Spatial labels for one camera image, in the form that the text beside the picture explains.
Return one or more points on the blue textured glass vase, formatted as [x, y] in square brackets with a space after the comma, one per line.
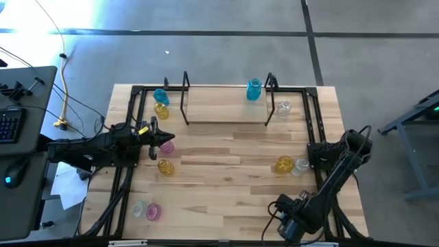
[254, 90]

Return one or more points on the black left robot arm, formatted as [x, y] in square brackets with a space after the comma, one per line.
[96, 147]

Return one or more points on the dark grey desk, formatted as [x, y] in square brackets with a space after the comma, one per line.
[34, 113]

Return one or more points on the white paper sheet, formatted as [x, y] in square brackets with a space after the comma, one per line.
[68, 188]

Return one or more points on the black desk clamp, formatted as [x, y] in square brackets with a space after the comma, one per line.
[17, 93]

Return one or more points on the black frame clamp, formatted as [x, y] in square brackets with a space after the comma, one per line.
[166, 82]
[276, 84]

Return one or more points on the grey metal cart frame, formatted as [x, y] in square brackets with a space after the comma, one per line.
[423, 192]

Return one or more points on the pink squat glass vase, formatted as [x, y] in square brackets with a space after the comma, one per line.
[153, 212]

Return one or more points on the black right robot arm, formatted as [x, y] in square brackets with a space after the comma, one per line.
[343, 161]

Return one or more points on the pink tall ribbed glass vase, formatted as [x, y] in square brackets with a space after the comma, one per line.
[167, 148]

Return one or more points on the black device with green light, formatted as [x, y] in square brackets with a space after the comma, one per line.
[433, 103]

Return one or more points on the yellow textured glass vase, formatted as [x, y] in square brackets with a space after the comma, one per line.
[284, 164]

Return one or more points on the yellow ribbed glass vase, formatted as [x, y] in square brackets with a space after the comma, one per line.
[166, 167]
[161, 111]

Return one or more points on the clear ribbed glass vase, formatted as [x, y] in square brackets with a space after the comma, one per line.
[283, 109]

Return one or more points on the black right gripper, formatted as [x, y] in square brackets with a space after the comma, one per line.
[305, 212]

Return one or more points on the black computer mouse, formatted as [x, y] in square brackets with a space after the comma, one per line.
[15, 171]

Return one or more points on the black keyboard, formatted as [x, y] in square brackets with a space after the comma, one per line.
[10, 125]

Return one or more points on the clear squat glass vase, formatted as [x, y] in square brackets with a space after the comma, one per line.
[138, 209]

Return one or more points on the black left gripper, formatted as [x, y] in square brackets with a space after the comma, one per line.
[144, 139]

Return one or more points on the black aluminium table frame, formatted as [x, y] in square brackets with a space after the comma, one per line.
[192, 239]

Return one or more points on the white label strip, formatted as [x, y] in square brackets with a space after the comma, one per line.
[319, 244]
[127, 243]

